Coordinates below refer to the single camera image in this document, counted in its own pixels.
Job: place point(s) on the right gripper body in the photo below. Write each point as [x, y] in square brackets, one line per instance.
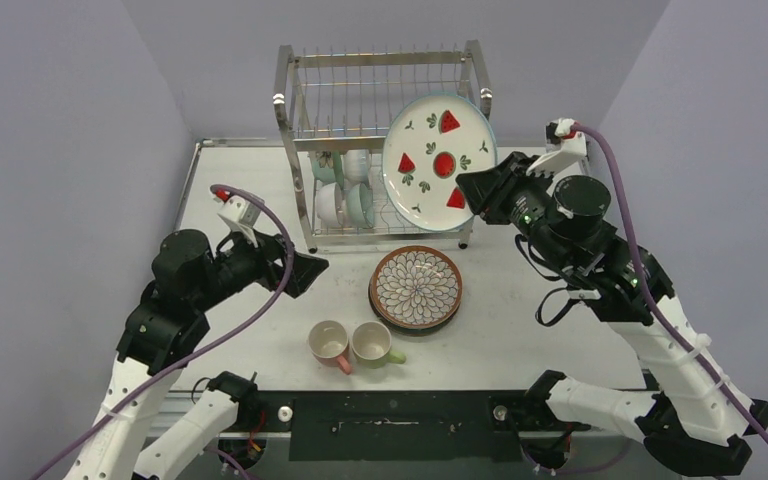
[498, 196]

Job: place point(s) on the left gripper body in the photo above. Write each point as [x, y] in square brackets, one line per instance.
[264, 268]

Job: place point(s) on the strawberry pattern top plate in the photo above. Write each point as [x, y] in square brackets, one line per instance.
[430, 142]

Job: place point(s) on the brown rim flower plate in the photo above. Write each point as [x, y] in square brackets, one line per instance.
[417, 285]

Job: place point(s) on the stainless steel dish rack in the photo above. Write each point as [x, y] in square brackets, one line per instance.
[327, 103]

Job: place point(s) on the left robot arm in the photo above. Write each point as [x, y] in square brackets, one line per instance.
[162, 335]

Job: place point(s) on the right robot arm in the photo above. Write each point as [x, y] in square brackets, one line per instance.
[696, 424]

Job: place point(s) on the dark bottom plate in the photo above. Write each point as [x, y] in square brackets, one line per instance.
[404, 329]

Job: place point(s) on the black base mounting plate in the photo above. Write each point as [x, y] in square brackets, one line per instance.
[498, 425]

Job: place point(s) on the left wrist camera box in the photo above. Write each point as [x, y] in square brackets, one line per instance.
[238, 213]

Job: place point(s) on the pink handled cream mug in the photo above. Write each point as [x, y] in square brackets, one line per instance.
[328, 341]

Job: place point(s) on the green handled cream mug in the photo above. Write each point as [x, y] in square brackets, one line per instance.
[371, 344]

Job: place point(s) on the aluminium right side rail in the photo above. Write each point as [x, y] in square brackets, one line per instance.
[603, 278]

